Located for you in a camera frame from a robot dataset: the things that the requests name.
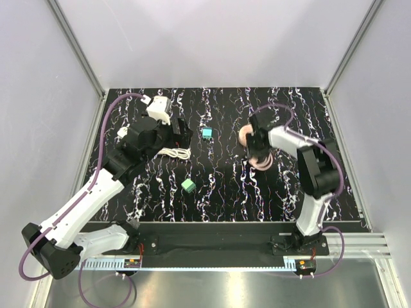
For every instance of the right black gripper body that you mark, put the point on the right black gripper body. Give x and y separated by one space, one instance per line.
255 149

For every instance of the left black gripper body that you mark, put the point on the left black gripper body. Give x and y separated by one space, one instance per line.
168 138

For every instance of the pink round power socket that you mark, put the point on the pink round power socket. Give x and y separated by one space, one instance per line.
243 132

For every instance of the green USB charger cube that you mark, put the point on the green USB charger cube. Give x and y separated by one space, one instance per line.
188 185

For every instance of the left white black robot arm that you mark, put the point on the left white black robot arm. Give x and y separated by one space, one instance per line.
59 244

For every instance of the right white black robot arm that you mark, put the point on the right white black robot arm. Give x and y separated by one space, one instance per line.
320 175

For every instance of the blue plug adapter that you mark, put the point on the blue plug adapter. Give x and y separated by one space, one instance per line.
207 133

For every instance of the black marbled table mat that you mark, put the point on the black marbled table mat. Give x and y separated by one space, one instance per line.
228 188

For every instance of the white power strip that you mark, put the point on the white power strip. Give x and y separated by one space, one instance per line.
122 132

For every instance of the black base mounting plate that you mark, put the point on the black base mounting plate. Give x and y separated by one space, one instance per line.
202 246

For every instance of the left aluminium frame post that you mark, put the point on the left aluminium frame post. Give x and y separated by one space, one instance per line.
68 32

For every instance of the aluminium frame post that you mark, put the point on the aluminium frame post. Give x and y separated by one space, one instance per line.
360 33
68 32

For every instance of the slotted cable duct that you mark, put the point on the slotted cable duct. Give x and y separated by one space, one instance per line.
114 264

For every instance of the right aluminium frame post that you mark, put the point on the right aluminium frame post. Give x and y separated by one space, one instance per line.
360 33

